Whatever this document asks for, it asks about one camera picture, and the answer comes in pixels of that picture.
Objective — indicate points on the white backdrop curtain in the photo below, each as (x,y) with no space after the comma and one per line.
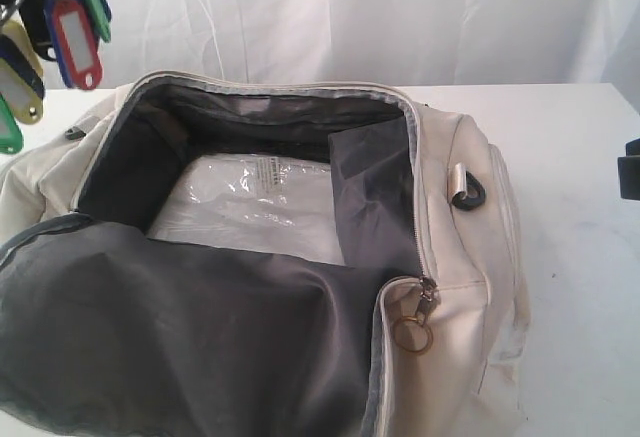
(397,42)

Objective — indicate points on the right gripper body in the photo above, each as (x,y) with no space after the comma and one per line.
(629,171)

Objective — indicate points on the cream duffel bag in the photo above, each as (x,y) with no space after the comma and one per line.
(106,331)

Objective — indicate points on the colourful key tag bunch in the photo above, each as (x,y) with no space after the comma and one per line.
(65,32)

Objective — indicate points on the clear plastic wrapped package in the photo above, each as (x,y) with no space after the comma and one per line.
(257,203)

